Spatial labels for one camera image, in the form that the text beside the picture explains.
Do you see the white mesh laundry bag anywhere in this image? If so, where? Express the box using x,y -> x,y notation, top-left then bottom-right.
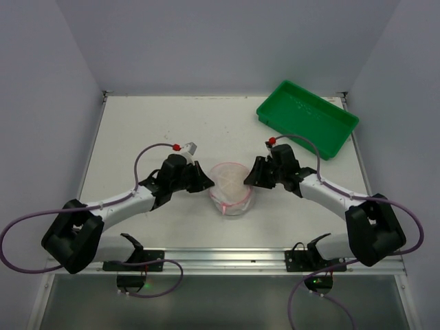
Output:
209,162 -> 255,217

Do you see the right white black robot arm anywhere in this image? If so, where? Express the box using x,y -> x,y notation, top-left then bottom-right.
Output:
244,144 -> 406,267

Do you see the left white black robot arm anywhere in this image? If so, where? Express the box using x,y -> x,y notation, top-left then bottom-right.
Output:
41,154 -> 214,274

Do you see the green plastic tray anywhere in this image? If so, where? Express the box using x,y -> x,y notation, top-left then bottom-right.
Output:
256,80 -> 359,160

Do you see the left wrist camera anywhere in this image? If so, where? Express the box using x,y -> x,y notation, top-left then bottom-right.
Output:
172,142 -> 197,156

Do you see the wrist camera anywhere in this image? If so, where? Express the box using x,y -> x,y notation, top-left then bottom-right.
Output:
265,137 -> 277,151
172,142 -> 197,156

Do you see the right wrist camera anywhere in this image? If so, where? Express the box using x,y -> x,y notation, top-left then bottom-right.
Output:
265,137 -> 277,151

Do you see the aluminium mounting rail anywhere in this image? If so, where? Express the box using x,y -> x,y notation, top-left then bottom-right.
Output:
43,245 -> 406,276

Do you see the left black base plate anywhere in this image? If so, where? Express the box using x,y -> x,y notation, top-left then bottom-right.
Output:
102,250 -> 165,272

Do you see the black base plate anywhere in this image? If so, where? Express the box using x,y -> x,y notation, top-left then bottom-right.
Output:
102,250 -> 165,272
284,242 -> 347,272

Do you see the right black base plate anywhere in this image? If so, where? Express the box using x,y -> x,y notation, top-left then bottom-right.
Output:
284,242 -> 347,272

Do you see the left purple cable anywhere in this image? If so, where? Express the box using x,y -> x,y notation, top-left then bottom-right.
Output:
0,143 -> 184,298

